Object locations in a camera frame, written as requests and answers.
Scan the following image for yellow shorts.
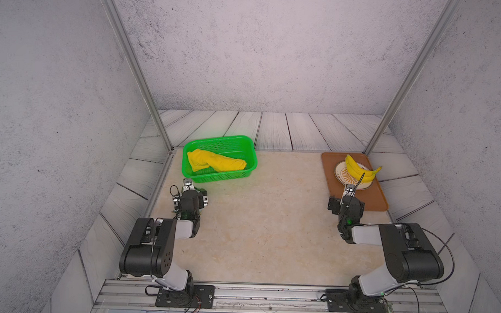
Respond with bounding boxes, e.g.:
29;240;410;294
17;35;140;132
187;149;247;172

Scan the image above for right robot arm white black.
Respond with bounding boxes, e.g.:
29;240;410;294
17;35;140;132
327;195;445;298

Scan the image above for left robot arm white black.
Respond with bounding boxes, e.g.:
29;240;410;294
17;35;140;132
119;186;208;295

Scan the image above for brown wooden tray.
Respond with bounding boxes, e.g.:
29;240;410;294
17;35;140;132
321;152;389;212

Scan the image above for patterned round plate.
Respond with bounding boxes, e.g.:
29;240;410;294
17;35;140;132
335;161;375;190

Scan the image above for yellow banana bunch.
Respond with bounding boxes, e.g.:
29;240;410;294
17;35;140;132
345;154;382;183

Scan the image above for green plastic basket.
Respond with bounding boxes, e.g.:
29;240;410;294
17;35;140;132
181;135;258;183

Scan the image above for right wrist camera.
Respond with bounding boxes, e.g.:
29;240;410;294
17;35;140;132
341;184;357;202

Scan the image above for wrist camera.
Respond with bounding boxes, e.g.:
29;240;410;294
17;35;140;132
182;178;195;192
341;184;357;202

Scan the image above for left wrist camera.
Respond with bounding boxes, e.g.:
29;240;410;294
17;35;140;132
182;178;195;192

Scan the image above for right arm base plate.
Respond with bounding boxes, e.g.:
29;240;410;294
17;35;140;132
320;289;388;313

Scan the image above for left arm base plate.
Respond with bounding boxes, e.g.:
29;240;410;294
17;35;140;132
155;284;216;309

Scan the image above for aluminium mounting rail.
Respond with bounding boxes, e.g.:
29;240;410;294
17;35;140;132
90;279;448;313

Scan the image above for right aluminium frame post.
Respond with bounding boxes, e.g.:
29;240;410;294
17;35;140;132
363;0;462;156

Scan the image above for aluminium frame post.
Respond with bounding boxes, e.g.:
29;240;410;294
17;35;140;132
101;0;174;151
363;0;462;156

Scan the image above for left aluminium frame post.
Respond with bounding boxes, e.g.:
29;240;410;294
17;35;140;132
101;0;174;151

